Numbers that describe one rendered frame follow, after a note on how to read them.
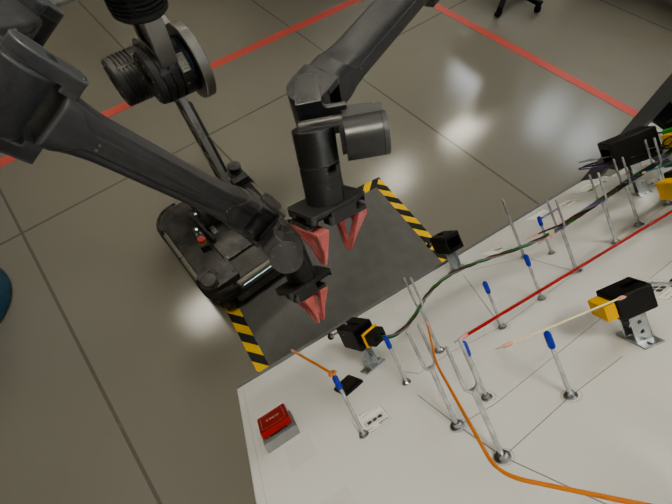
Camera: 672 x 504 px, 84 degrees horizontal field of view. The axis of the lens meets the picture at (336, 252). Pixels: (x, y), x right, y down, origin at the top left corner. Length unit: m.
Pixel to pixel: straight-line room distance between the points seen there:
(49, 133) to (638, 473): 0.64
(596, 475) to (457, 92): 2.83
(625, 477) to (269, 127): 2.55
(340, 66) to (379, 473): 0.53
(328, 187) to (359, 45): 0.22
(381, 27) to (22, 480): 2.07
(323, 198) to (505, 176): 2.14
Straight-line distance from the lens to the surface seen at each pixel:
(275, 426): 0.65
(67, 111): 0.49
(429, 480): 0.48
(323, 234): 0.52
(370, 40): 0.63
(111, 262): 2.35
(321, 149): 0.50
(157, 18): 1.10
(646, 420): 0.49
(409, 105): 2.90
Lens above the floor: 1.77
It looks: 60 degrees down
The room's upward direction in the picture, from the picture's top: straight up
